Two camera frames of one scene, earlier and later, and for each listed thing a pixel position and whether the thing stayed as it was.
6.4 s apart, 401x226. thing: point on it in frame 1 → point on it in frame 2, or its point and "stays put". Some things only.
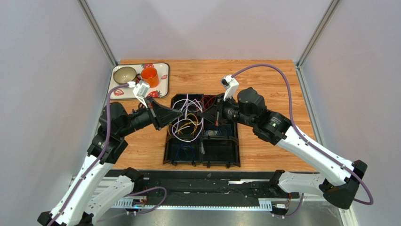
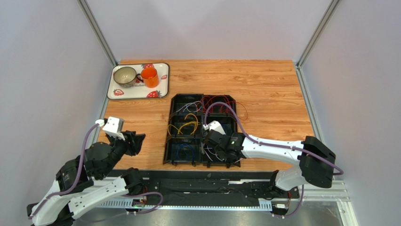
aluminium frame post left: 97,31 stays put
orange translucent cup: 149,76 stays put
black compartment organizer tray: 194,140 stays put
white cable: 202,124 → 217,155
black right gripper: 220,109 → 212,139
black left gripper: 160,115 → 133,147
